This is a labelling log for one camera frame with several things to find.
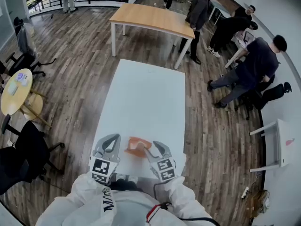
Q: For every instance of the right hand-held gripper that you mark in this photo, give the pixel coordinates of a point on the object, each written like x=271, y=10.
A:
x=164, y=169

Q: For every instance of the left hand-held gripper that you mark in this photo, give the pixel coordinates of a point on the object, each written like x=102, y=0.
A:
x=101, y=167

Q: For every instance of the orange plastic snack packet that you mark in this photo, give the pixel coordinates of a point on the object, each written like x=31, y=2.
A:
x=131, y=150

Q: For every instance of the person's left forearm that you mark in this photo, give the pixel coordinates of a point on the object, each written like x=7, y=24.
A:
x=87, y=189

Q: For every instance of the person's right forearm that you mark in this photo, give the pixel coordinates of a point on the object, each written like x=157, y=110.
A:
x=181, y=196

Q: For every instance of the person's white left shoe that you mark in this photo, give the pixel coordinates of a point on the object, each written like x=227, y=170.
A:
x=120, y=177

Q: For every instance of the person's white shoe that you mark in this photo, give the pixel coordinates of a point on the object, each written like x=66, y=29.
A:
x=120, y=177
x=133, y=179

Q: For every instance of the person's white right shoe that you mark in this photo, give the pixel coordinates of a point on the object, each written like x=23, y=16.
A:
x=133, y=179

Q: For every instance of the person's black trousers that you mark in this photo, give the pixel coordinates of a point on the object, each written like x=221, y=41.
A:
x=124, y=186

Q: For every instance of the white rectangular table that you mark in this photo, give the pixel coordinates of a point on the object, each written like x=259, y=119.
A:
x=145, y=98

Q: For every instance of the person's white suit torso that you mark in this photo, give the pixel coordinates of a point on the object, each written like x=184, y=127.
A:
x=129, y=211

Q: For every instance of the black office chair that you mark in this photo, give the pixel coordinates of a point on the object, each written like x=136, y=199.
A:
x=270, y=95
x=30, y=145
x=23, y=62
x=249, y=109

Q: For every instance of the white power strip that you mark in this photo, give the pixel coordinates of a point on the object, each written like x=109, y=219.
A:
x=244, y=192

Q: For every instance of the round yellow table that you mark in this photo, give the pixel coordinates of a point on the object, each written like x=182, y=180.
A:
x=14, y=102

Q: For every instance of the purple packet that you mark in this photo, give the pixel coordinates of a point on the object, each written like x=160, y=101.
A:
x=22, y=78

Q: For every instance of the cardboard box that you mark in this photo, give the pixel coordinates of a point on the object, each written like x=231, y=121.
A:
x=257, y=204

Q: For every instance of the white flat box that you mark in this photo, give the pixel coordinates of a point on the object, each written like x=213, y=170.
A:
x=13, y=88

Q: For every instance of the white side desk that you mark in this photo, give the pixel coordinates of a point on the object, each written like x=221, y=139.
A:
x=281, y=131

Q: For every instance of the white narrow desk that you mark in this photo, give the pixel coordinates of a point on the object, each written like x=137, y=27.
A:
x=235, y=55

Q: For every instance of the pink item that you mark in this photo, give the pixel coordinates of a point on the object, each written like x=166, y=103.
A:
x=289, y=142

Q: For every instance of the grey jacket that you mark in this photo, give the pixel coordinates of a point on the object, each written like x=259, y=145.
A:
x=24, y=39

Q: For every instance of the wooden top table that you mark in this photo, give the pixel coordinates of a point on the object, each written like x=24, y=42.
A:
x=152, y=15

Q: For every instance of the open laptop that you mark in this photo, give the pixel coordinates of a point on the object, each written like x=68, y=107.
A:
x=248, y=36

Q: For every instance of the white desk grey top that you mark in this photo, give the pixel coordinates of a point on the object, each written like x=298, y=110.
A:
x=221, y=7

